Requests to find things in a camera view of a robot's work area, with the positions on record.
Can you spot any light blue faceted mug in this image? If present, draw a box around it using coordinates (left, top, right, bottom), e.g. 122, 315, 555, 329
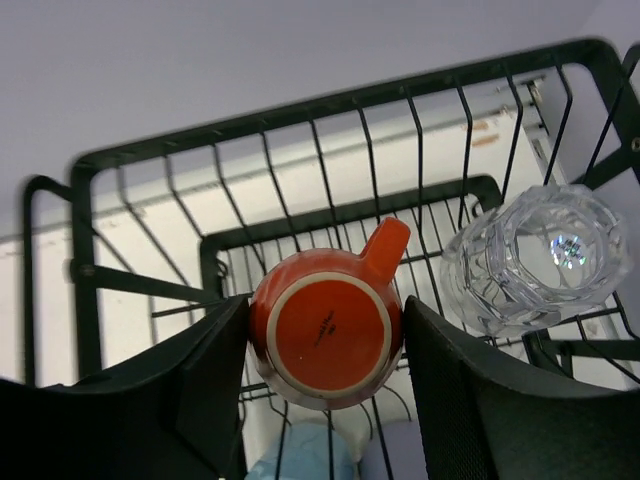
245, 423, 356, 479

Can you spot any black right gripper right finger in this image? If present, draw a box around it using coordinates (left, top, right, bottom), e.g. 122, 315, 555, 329
403, 296, 639, 479

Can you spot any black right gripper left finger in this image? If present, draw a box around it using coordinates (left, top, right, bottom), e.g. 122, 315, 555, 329
1, 296, 249, 479

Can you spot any orange ceramic mug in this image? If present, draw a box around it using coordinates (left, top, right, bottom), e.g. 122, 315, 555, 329
249, 218, 410, 410

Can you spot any small clear glass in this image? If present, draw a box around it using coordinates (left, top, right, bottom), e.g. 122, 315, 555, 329
440, 185, 633, 337

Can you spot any black wire dish rack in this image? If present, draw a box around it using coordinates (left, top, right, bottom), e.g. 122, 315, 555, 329
20, 38, 639, 479

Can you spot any lavender plastic cup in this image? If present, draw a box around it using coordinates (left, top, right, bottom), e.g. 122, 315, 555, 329
359, 420, 428, 480

